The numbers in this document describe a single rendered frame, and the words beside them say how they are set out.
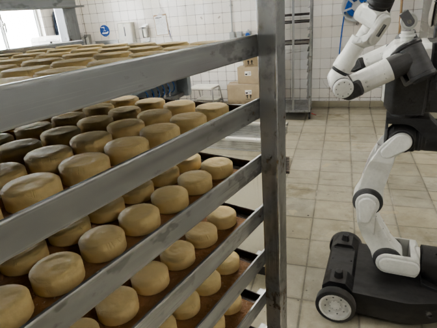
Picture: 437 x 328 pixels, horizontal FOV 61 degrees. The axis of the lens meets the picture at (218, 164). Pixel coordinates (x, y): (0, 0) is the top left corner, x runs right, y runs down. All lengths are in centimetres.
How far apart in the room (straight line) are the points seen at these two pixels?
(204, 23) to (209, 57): 590
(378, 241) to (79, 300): 188
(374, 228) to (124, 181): 182
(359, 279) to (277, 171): 167
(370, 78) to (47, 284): 137
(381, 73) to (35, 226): 140
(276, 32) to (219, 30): 575
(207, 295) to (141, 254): 24
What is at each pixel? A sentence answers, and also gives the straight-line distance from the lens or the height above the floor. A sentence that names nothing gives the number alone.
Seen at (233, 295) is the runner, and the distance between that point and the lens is 61.
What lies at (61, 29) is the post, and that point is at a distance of 85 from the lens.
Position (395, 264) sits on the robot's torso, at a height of 29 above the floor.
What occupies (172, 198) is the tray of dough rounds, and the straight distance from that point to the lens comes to 48.
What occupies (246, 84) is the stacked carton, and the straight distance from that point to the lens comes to 578.
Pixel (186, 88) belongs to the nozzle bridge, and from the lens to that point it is 260.
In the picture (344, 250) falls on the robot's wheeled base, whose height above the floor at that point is 19.
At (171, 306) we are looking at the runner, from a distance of 48.
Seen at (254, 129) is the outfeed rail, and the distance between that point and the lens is 229.
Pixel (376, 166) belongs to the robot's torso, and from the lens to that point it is 192.
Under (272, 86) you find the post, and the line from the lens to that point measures 54.
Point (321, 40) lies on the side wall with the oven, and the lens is 601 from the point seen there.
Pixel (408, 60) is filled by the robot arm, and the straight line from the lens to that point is 159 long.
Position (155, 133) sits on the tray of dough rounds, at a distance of 45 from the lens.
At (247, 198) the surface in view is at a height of 55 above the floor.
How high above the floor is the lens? 155
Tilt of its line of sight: 23 degrees down
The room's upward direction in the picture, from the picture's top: 5 degrees counter-clockwise
